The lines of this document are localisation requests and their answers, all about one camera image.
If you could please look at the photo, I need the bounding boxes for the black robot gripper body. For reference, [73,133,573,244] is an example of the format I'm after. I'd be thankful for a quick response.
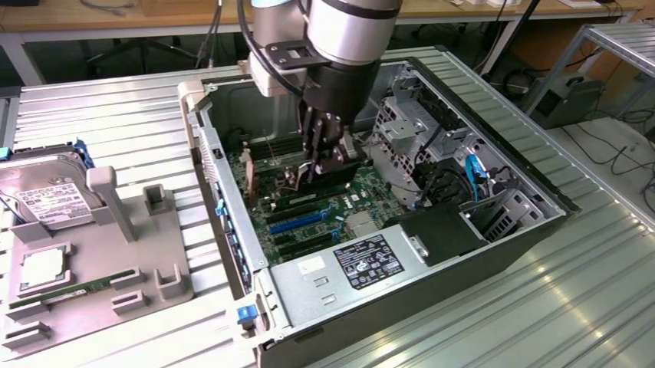
[299,60,385,130]

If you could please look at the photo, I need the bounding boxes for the black graphics card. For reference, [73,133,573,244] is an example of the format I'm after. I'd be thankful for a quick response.
[239,150,363,210]

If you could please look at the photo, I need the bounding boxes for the green motherboard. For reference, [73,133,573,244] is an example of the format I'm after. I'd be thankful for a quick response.
[227,128,406,268]

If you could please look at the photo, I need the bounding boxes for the CPU socket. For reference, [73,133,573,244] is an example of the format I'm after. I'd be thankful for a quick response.
[278,167,305,192]

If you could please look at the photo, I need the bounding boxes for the black installed RAM stick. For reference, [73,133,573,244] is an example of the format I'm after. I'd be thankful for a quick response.
[270,190,346,212]

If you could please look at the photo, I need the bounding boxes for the metal drive cage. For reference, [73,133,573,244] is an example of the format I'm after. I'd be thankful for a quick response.
[370,95,473,209]

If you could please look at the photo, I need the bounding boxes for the silver chipset heatsink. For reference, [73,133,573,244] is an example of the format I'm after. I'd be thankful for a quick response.
[346,213,378,236]

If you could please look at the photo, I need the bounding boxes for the blue expansion slot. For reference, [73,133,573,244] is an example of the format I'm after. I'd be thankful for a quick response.
[269,212,330,236]

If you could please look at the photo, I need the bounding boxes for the black plastic shroud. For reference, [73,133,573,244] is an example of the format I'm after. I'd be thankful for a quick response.
[385,200,489,268]

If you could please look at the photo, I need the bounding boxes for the black headphones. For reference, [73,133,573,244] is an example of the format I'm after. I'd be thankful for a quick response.
[504,68,537,97]

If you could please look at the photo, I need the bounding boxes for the grey power supply unit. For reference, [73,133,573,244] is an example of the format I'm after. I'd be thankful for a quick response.
[267,224,434,331]

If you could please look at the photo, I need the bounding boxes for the black chair base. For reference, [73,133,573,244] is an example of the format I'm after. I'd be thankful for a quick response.
[83,35,202,67]

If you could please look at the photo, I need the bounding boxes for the open black PC case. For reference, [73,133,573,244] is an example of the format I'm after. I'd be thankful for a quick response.
[177,45,584,368]

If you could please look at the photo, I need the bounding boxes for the wooden desk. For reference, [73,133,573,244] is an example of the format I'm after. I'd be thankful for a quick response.
[0,0,642,87]

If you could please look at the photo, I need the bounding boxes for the black box under desk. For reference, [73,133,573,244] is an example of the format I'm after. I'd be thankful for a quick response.
[532,75,606,130]

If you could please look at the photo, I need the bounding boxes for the blue case latch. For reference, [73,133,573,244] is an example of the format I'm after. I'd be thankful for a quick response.
[235,304,258,327]

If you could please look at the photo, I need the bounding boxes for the blue disk carrier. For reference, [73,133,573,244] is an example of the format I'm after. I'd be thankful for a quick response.
[0,139,99,170]

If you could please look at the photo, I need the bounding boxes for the silver hard disk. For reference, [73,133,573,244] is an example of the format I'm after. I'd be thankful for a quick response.
[0,152,99,232]

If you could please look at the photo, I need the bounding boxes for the green RAM stick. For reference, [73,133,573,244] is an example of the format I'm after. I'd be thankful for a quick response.
[9,276,139,310]

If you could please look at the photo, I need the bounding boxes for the silver CPU chip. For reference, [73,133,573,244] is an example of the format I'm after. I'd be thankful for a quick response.
[21,252,69,288]

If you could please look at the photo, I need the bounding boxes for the grey parts rack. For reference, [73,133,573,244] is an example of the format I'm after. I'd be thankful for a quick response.
[0,166,199,362]

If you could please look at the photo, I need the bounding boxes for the wrist camera with black bracket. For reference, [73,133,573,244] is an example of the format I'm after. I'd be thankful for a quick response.
[249,41,333,98]

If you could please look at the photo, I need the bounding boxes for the black wire bundle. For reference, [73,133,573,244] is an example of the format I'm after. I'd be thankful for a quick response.
[413,159,473,205]

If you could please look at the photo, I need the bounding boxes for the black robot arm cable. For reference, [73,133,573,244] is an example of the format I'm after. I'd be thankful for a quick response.
[235,0,310,99]

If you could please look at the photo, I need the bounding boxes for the blue disk wire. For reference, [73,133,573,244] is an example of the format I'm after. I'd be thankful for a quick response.
[466,153,487,202]

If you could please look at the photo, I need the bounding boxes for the grey hanging cable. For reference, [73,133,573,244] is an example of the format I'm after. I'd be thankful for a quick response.
[194,0,225,71]

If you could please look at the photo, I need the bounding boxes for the black floor cable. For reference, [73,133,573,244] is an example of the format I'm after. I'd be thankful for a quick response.
[577,110,655,182]

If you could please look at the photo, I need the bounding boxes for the aluminium frame table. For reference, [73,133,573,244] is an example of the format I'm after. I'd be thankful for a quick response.
[521,24,655,117]

